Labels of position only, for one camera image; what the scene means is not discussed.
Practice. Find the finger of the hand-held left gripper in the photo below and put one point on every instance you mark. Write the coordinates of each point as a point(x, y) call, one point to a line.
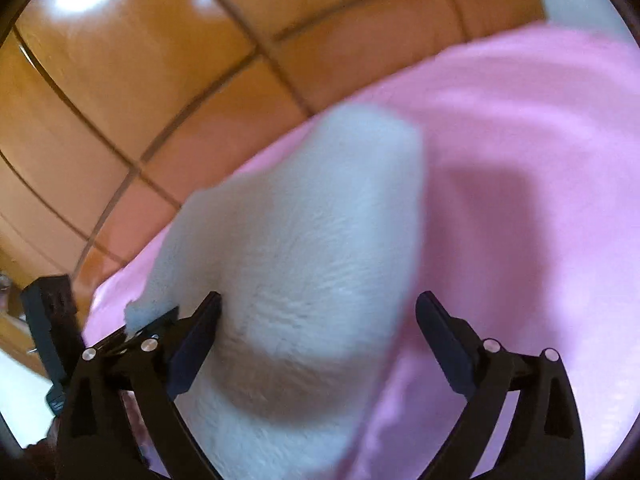
point(50, 330)

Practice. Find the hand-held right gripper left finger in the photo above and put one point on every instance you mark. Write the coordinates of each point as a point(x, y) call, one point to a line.
point(197, 345)

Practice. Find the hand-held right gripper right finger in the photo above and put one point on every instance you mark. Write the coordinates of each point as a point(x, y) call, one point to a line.
point(442, 335)

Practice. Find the white knit cloth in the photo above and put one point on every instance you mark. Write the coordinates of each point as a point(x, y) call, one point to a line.
point(310, 240)

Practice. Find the pink blanket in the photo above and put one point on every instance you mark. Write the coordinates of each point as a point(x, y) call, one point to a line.
point(525, 160)

